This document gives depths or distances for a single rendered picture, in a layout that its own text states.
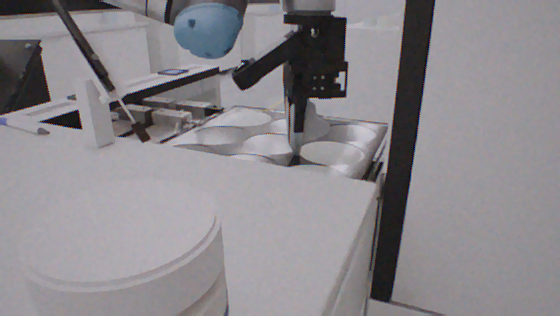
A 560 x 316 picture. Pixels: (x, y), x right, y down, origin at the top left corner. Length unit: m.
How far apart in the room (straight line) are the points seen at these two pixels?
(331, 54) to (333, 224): 0.31
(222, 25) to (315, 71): 0.15
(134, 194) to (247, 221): 0.16
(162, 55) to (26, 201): 4.92
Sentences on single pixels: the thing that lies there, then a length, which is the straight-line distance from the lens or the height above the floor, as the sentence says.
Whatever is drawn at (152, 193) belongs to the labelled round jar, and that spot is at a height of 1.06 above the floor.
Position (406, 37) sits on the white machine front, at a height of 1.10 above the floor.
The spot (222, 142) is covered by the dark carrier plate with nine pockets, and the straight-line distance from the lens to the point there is 0.67.
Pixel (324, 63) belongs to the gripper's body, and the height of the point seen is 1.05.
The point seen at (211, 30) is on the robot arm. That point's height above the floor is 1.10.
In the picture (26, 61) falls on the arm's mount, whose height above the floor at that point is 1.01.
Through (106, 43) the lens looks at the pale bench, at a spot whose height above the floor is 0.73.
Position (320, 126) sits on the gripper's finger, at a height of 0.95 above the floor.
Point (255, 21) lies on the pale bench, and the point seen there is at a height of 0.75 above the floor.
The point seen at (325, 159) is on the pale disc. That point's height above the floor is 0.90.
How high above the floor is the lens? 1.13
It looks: 23 degrees down
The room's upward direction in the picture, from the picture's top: straight up
